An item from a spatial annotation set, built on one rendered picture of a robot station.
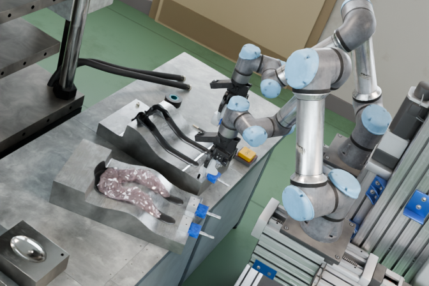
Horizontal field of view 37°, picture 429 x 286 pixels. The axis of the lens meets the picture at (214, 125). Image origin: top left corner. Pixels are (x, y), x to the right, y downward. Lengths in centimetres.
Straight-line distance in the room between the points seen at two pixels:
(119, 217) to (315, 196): 69
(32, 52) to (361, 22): 126
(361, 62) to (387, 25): 213
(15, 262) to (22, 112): 84
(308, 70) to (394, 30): 278
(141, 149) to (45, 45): 57
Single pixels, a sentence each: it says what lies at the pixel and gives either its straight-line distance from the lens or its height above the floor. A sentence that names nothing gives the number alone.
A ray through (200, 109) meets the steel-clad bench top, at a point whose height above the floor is 80.
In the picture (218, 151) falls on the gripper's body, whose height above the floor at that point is 103.
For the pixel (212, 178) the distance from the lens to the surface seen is 248.
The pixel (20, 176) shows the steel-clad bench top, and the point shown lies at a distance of 242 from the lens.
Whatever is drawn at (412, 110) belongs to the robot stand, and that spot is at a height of 149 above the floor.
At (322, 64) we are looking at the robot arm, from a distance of 194.
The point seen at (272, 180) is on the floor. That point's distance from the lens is 405.
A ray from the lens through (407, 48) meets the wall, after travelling 468.
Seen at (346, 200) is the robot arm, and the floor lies 123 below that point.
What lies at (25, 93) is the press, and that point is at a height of 78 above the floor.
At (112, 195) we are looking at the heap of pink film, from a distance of 229.
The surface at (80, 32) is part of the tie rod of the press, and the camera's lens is 266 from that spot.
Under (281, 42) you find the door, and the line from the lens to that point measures 485.
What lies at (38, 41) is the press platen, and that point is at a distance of 270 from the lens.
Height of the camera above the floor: 247
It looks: 35 degrees down
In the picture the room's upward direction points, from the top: 21 degrees clockwise
